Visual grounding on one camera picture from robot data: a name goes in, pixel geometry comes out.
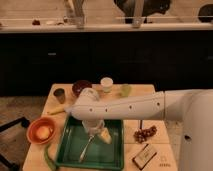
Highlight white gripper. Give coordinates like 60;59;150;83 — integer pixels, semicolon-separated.
82;120;112;144

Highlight silver metal fork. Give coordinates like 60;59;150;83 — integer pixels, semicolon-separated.
79;135;95;163

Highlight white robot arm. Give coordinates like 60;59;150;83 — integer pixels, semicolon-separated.
65;88;213;171

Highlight green plastic tray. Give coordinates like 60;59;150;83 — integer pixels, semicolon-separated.
56;116;124;171

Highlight bunch of red grapes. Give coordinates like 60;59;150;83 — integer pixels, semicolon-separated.
134;125;157;143

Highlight small dark box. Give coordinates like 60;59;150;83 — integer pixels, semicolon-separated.
132;144;157;171

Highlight light green cup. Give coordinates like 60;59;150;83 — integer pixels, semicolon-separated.
121;84;131;97

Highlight wooden table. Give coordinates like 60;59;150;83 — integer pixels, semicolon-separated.
23;84;181;171

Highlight white cup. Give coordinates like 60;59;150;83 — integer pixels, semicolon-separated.
100;77;113;93

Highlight dark maroon bowl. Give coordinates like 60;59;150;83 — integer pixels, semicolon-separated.
72;80;92;97

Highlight grey metal cup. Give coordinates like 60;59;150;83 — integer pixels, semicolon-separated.
53;88;66;104

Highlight yellow lemon in bowl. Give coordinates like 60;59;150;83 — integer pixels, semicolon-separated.
36;126;50;140

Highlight orange bowl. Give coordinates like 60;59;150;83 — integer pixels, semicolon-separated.
27;117;56;145

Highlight dark cabinet counter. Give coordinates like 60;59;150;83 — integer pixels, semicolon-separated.
0;23;213;96

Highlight silver spoon with dark handle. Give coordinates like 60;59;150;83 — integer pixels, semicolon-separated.
139;120;143;130

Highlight black chair frame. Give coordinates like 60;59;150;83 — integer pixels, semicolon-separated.
0;117;30;171

